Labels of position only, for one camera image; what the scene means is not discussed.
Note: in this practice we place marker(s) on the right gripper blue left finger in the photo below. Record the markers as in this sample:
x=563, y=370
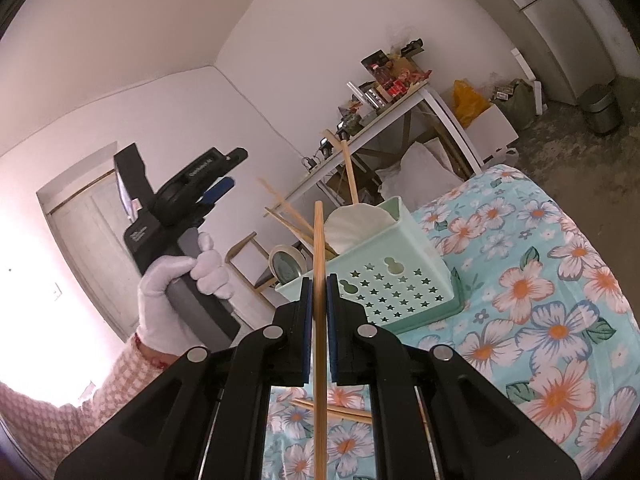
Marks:
x=306, y=310

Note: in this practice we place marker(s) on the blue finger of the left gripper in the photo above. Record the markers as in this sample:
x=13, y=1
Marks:
x=219, y=189

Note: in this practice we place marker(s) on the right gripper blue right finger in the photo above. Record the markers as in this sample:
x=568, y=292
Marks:
x=332, y=299

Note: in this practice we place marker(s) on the white rice paddle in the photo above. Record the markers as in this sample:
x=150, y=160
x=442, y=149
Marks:
x=291, y=251
x=349, y=226

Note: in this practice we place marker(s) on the wooden chopstick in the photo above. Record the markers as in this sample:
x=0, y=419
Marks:
x=337, y=411
x=353, y=190
x=320, y=340
x=288, y=216

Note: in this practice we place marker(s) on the pink checkered left forearm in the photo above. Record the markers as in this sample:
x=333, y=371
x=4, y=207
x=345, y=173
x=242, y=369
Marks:
x=46, y=433

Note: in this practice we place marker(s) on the left white gloved hand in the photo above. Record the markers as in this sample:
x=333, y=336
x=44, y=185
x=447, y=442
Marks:
x=160, y=327

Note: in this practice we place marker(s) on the wooden chair black seat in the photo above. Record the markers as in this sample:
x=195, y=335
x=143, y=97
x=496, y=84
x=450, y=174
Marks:
x=249, y=260

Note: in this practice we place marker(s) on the mint green utensil basket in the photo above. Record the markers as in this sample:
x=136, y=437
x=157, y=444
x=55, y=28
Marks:
x=398, y=276

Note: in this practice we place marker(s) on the white door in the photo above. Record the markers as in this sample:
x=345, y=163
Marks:
x=87, y=220

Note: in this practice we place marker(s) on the white side table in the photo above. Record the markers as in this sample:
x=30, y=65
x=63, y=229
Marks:
x=421, y=94

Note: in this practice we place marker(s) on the white sack under table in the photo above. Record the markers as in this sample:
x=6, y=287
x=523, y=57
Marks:
x=417, y=178

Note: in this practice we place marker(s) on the red oil bottle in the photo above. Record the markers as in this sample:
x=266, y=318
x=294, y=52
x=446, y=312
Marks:
x=391, y=85

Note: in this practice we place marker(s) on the floral blue tablecloth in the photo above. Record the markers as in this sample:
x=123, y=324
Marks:
x=544, y=319

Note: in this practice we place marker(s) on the white box on floor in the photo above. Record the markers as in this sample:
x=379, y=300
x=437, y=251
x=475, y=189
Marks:
x=492, y=137

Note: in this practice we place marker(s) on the yellow plastic bag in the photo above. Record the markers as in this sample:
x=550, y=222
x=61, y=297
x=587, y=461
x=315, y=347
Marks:
x=468, y=103

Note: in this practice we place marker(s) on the green bag on floor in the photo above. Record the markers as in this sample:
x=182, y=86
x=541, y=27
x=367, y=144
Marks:
x=516, y=101

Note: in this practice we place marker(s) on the steel rice cooker pot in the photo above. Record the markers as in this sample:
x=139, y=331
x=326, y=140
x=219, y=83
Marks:
x=600, y=109

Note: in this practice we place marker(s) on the silver refrigerator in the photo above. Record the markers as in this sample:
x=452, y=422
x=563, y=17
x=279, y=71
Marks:
x=558, y=43

